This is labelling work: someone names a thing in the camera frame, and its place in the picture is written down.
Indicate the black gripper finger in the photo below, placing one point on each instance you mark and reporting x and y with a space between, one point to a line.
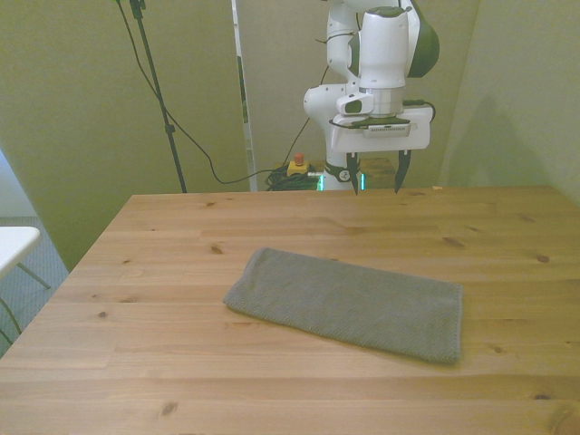
353 174
403 170

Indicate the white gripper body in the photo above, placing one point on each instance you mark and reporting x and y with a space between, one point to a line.
419 131

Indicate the grey towel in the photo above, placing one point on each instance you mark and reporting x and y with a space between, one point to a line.
344 303

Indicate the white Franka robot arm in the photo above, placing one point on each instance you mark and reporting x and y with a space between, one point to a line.
383 45

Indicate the yellow emergency stop button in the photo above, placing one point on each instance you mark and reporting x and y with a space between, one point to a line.
298 166

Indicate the white folding table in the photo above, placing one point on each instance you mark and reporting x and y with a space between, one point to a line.
16 247

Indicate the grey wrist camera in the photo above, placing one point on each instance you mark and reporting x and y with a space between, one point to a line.
387 129

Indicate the white vertical wall trim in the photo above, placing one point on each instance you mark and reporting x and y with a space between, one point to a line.
247 149

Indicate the black camera stand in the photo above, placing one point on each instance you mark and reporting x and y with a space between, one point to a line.
170 131

